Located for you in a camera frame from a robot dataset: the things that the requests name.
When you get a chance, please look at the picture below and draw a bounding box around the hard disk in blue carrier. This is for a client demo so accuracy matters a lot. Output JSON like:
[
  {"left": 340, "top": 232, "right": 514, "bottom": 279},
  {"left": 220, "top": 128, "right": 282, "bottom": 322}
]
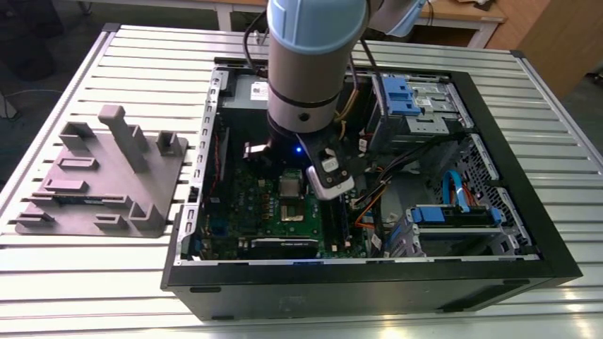
[{"left": 405, "top": 206, "right": 502, "bottom": 229}]

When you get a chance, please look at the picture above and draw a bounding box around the blue plastic drive latch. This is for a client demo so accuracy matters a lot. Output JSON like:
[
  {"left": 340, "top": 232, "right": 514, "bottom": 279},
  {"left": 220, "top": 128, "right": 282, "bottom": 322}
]
[{"left": 378, "top": 76, "right": 424, "bottom": 117}]

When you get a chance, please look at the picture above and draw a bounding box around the thick black camera cable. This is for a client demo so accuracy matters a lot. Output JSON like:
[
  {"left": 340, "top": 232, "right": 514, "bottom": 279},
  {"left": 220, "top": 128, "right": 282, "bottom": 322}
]
[{"left": 241, "top": 9, "right": 270, "bottom": 77}]

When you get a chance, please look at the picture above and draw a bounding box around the wooden desk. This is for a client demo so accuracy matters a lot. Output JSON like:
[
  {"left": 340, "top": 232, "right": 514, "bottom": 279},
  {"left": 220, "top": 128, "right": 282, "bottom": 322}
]
[{"left": 421, "top": 0, "right": 508, "bottom": 49}]

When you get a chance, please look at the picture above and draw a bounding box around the black graphics card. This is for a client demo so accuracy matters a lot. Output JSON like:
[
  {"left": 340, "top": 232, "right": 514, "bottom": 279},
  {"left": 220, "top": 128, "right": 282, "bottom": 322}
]
[{"left": 237, "top": 235, "right": 322, "bottom": 261}]

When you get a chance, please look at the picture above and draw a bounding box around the dark office chair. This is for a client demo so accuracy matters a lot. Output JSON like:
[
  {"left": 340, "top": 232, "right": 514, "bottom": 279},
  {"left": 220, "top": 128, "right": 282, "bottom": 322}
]
[{"left": 0, "top": 0, "right": 62, "bottom": 83}]

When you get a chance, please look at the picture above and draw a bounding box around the white desk frame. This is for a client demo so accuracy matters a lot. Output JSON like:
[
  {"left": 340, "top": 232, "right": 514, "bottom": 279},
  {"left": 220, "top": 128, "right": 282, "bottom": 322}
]
[{"left": 213, "top": 0, "right": 234, "bottom": 32}]

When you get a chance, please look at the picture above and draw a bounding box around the black wire bundle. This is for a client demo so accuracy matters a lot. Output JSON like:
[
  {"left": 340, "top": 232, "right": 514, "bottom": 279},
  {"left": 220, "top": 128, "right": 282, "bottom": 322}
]
[{"left": 354, "top": 133, "right": 460, "bottom": 211}]

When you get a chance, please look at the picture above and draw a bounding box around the CPU socket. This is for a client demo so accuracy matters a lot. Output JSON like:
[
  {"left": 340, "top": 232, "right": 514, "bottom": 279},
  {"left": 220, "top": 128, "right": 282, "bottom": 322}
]
[{"left": 277, "top": 197, "right": 306, "bottom": 224}]

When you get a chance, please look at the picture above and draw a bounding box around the orange wire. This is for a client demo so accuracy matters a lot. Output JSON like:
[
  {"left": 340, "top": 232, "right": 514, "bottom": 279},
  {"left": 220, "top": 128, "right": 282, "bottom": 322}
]
[{"left": 352, "top": 189, "right": 382, "bottom": 232}]

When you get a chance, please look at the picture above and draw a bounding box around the silver CPU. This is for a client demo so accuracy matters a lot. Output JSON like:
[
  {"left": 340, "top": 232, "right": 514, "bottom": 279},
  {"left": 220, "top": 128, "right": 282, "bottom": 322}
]
[{"left": 277, "top": 168, "right": 302, "bottom": 198}]

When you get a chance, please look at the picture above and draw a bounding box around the thin red wire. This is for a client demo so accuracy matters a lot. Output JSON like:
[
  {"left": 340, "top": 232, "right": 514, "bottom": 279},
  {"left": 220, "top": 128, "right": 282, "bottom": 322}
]
[{"left": 208, "top": 132, "right": 222, "bottom": 194}]

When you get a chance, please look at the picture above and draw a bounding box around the RAM stick with blue label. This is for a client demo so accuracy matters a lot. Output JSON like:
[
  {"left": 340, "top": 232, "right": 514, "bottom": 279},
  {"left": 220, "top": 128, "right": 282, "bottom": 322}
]
[{"left": 54, "top": 196, "right": 107, "bottom": 206}]

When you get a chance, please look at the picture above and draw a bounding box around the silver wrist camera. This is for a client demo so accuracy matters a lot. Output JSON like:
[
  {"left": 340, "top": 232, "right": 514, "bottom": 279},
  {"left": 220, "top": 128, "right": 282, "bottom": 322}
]
[{"left": 304, "top": 155, "right": 356, "bottom": 201}]

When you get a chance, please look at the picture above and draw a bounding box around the yellow wire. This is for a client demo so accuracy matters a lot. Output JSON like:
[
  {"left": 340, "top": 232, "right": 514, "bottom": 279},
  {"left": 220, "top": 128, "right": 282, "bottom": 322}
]
[{"left": 336, "top": 88, "right": 358, "bottom": 144}]

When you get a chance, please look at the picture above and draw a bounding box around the blue data wire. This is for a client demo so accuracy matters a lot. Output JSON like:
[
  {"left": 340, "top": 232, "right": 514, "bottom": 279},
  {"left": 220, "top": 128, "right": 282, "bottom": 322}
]
[{"left": 441, "top": 169, "right": 473, "bottom": 214}]

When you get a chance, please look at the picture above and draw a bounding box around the green motherboard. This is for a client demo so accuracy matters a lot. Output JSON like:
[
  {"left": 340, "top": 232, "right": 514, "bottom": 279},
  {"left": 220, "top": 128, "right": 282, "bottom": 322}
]
[{"left": 201, "top": 164, "right": 373, "bottom": 261}]

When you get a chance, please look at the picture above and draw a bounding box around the grey power supply unit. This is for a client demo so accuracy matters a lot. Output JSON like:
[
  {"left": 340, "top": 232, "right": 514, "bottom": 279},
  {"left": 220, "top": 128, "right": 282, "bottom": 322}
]
[{"left": 218, "top": 73, "right": 272, "bottom": 162}]

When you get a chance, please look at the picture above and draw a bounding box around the silver metal drive cage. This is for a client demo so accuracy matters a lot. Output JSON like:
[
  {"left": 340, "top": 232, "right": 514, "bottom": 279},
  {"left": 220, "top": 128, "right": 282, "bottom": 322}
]
[{"left": 365, "top": 73, "right": 474, "bottom": 153}]

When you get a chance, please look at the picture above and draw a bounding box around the grey plastic parts rack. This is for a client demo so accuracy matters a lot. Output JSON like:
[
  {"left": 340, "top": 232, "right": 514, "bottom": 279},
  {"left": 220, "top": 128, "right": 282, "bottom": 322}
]
[{"left": 13, "top": 105, "right": 190, "bottom": 239}]

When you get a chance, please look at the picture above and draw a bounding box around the black open PC case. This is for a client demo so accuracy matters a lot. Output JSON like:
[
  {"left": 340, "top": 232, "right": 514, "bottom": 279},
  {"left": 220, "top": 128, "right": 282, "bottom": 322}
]
[{"left": 158, "top": 56, "right": 584, "bottom": 322}]

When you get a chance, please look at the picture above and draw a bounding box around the silver metal disk bay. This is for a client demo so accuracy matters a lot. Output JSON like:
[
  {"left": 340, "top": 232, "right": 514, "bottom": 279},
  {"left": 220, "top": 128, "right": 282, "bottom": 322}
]
[{"left": 382, "top": 204, "right": 540, "bottom": 258}]

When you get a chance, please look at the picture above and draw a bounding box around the black RAM slot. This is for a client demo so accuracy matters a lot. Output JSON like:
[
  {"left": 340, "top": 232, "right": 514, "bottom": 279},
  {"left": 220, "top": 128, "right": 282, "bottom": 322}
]
[
  {"left": 318, "top": 199, "right": 336, "bottom": 250},
  {"left": 334, "top": 197, "right": 354, "bottom": 249}
]

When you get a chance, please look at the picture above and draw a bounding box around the wooden panel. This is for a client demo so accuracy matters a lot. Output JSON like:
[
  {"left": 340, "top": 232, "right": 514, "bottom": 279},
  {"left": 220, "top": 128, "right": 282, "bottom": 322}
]
[{"left": 484, "top": 0, "right": 603, "bottom": 100}]

